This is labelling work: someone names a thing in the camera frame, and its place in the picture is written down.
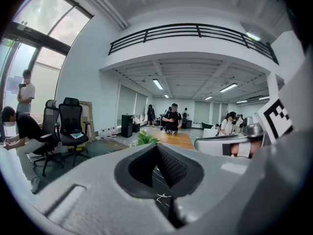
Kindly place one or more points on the tall black cabinet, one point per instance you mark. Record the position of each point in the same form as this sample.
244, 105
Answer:
127, 126

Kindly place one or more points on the clear water bottle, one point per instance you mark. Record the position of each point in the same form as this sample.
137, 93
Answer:
103, 134
109, 133
114, 132

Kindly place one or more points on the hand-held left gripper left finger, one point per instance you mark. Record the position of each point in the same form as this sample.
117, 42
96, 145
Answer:
97, 192

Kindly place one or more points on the green tub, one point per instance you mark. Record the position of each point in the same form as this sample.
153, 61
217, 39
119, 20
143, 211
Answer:
207, 125

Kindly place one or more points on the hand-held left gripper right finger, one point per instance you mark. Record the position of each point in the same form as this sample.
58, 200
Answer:
220, 180

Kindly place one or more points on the large black-framed window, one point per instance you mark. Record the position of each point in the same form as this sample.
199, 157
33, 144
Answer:
46, 16

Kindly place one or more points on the wooden floor platform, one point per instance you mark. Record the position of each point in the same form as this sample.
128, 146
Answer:
115, 144

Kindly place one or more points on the blue and white booklet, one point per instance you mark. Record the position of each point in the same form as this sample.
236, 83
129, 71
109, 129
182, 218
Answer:
76, 135

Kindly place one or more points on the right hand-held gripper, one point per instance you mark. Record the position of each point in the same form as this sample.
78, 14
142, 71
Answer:
276, 116

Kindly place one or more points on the long ceiling light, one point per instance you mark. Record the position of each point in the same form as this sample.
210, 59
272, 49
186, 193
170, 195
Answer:
208, 98
228, 87
158, 84
253, 36

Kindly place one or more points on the black balcony railing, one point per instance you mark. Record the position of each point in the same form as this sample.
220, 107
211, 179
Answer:
195, 30

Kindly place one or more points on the wooden frame panel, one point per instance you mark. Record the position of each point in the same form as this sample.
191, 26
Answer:
88, 116

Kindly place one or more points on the small black box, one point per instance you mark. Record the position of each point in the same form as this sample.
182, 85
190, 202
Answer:
136, 127

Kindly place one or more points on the green potted plant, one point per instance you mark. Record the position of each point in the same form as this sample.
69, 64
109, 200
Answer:
145, 139

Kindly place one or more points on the exit sign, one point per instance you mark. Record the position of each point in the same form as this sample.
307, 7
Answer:
25, 29

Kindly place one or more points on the black mesh office chair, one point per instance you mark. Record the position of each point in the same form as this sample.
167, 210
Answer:
50, 121
71, 121

